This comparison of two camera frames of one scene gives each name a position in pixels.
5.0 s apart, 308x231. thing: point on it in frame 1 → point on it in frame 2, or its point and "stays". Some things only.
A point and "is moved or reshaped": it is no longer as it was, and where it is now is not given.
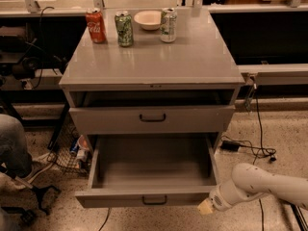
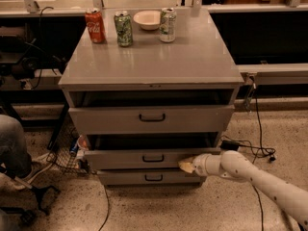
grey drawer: x=149 y=171 is moved or reshaped
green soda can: x=124 y=28 stays
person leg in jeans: x=14 y=152 stays
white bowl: x=148 y=19 stays
